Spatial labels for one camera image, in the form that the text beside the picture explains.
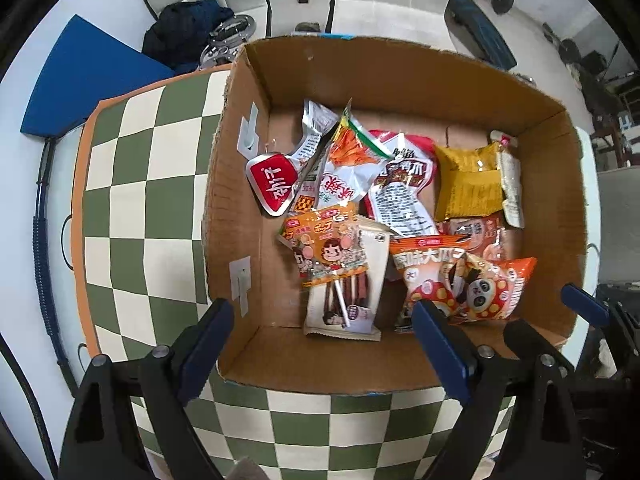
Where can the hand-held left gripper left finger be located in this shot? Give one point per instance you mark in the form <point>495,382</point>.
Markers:
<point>205,345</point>

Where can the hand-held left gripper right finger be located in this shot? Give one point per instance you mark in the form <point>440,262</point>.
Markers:
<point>442,350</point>

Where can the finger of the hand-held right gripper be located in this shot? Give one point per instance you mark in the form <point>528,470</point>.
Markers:
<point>585,304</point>

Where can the large panda print snack packet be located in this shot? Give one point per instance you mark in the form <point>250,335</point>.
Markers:
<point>492,292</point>

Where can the printed cardboard box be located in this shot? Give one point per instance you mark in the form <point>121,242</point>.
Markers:
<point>280,360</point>

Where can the orange white seed packet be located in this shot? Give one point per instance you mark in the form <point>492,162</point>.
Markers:
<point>425,270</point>

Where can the cream wafer biscuit packet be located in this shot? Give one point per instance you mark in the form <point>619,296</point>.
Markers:
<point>375,265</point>

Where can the pink brown snack packet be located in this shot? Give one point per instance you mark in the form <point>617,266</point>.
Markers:
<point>480,235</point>

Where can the orange lollipop packet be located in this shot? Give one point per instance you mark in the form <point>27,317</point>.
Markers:
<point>325,245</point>

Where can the red packet with white back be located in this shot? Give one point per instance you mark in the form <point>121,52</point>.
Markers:
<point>400,195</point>

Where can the gold snack packet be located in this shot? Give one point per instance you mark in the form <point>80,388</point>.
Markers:
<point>465,185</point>

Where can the red label silver snack packet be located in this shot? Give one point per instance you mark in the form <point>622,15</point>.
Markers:
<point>272,185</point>

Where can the white orange spicy strip packet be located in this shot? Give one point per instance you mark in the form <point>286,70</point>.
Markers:
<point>345,170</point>

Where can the green cream checkered mat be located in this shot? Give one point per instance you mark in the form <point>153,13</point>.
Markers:
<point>150,160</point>

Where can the blue mat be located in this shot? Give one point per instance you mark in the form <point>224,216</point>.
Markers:
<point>85,80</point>

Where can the black dumbbell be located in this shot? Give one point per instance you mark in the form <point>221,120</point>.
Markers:
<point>502,1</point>

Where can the dark blue jacket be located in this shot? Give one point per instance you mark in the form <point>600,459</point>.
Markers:
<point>185,30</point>

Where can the silver metal discs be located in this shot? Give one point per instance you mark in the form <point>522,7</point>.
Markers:
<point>232,30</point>

